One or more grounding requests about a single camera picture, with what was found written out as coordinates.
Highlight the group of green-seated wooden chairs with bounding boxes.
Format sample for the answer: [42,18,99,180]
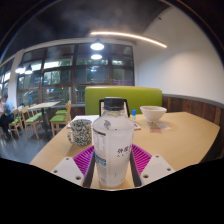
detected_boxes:
[8,99,73,139]

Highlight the light wooden dining table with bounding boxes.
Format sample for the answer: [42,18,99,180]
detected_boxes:
[27,100,62,133]

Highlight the white ceramic bowl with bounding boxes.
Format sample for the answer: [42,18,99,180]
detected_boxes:
[139,105,168,123]

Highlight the white printed paper sheets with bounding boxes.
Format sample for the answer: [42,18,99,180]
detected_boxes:
[66,114,101,129]

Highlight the green speckled ceramic mug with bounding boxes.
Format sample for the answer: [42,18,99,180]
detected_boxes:
[67,118,93,147]

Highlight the clear plastic water bottle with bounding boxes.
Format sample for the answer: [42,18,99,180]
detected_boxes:
[91,96,135,188]

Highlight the person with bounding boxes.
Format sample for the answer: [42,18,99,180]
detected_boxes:
[0,94,15,138]

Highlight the green upholstered bench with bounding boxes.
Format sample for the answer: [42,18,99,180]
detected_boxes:
[84,85,164,117]

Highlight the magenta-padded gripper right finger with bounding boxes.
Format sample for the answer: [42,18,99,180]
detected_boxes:
[129,143,177,188]

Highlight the small red paper packet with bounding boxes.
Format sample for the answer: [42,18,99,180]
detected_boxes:
[149,125,163,134]

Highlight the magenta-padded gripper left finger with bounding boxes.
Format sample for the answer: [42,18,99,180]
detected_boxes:
[50,144,98,189]

